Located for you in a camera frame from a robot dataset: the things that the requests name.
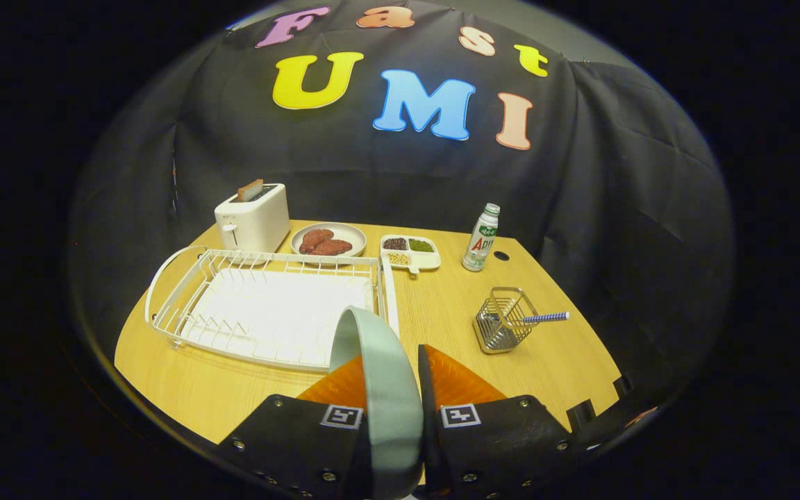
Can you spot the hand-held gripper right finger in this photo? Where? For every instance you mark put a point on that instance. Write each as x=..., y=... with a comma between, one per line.
x=483, y=444

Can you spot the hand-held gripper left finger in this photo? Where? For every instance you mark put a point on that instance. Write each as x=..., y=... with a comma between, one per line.
x=289, y=444

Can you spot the pale green plate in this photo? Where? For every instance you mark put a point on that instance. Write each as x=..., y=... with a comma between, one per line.
x=389, y=403

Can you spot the white divided grain dish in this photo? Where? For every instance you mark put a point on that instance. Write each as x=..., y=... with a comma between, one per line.
x=428, y=262

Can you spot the small beige plate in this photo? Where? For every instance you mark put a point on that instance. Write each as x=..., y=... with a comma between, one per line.
x=357, y=243

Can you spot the black table edge clamp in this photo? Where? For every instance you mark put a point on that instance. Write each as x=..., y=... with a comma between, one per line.
x=622, y=385
x=580, y=414

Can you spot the white green drink bottle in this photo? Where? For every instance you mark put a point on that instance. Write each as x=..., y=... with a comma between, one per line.
x=480, y=243

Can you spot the brown meat piece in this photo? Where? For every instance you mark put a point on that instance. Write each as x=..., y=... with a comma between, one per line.
x=334, y=247
x=317, y=238

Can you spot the white toaster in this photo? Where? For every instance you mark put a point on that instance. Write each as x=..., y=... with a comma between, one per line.
x=257, y=222

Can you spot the toast slice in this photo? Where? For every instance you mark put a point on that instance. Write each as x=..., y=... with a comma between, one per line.
x=250, y=190

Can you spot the black backdrop cloth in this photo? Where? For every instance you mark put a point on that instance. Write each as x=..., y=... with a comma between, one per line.
x=615, y=208

